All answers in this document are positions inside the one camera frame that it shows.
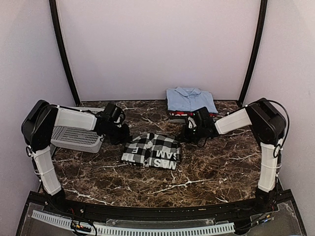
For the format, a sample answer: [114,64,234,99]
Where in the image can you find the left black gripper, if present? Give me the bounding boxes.
[102,121,132,145]

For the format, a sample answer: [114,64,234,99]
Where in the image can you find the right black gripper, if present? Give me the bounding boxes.
[176,124,205,144]

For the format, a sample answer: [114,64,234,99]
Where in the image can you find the red black shirt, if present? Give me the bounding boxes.
[167,111,205,118]

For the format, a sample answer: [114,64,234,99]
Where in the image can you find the black white plaid shirt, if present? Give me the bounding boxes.
[121,133,182,170]

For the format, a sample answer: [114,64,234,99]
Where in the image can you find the light blue shirt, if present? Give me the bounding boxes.
[166,87,218,114]

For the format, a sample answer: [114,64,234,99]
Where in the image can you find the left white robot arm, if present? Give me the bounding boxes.
[21,100,129,214]

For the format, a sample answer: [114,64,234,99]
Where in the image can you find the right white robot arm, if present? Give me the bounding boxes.
[176,98,290,193]

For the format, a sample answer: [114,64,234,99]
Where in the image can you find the grey plastic basket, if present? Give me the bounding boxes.
[50,105,102,153]

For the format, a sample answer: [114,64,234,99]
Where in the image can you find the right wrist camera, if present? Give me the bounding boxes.
[188,117,197,130]

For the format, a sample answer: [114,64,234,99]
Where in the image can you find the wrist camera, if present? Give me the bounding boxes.
[188,117,197,130]
[114,113,126,127]

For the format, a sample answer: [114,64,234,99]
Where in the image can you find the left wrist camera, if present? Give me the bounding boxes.
[114,113,126,127]

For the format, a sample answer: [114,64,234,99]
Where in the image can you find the black front rail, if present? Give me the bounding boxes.
[28,190,293,222]

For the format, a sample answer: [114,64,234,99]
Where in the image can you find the white slotted cable duct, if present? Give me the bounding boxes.
[31,210,235,236]

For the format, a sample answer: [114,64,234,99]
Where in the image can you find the right black frame post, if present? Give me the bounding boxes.
[237,0,268,107]

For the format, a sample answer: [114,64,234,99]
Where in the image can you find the black frame post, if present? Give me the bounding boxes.
[237,0,268,107]
[49,0,81,106]

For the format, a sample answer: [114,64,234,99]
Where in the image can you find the left black frame post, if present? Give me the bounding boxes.
[49,0,81,106]

